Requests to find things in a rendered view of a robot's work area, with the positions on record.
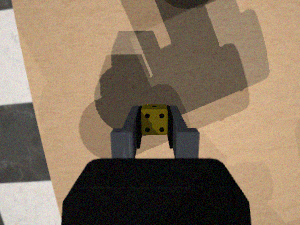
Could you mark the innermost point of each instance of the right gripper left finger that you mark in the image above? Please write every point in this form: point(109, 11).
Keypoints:
point(126, 140)

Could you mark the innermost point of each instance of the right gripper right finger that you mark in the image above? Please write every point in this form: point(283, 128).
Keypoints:
point(183, 140)

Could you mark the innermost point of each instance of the yellow die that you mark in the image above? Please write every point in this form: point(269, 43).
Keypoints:
point(154, 119)

